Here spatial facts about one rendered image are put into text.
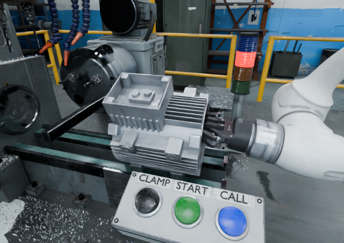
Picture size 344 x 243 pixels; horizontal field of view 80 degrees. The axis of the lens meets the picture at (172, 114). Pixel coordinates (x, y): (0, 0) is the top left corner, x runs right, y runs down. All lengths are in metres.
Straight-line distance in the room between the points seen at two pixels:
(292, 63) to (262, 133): 4.60
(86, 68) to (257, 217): 0.69
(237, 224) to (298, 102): 0.38
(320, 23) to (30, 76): 5.30
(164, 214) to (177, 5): 3.39
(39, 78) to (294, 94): 0.75
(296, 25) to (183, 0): 2.80
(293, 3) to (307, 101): 4.88
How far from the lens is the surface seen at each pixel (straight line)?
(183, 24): 3.52
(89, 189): 0.63
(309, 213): 0.70
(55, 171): 0.67
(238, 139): 0.46
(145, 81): 0.48
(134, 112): 0.41
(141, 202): 0.27
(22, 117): 0.77
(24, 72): 0.77
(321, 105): 0.58
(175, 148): 0.41
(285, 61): 5.00
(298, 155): 0.47
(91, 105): 0.65
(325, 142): 0.50
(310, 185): 0.78
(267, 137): 0.46
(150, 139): 0.44
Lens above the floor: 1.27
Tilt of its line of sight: 26 degrees down
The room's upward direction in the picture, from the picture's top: straight up
